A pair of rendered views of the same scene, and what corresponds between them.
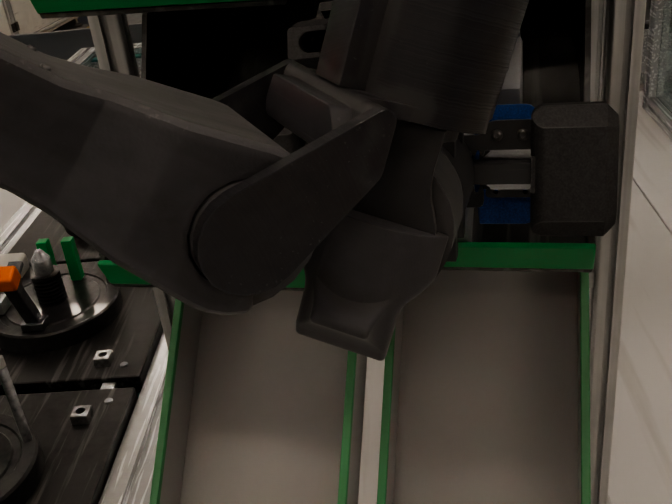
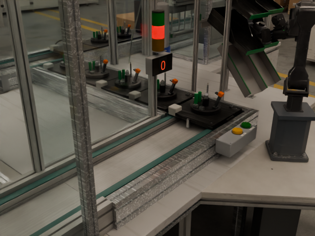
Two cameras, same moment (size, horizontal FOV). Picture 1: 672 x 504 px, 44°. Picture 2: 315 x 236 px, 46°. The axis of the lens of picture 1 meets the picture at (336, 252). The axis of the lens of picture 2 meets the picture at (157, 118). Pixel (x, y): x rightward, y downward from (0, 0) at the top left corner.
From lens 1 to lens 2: 1.72 m
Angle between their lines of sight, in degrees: 48
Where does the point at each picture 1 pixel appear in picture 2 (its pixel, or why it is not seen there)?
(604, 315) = not seen: hidden behind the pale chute
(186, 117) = not seen: hidden behind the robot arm
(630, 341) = not seen: hidden behind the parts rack
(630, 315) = (217, 79)
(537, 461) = (266, 75)
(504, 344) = (256, 63)
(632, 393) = (233, 86)
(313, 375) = (245, 71)
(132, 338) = (183, 92)
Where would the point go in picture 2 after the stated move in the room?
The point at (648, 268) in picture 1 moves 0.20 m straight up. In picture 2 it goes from (208, 74) to (210, 44)
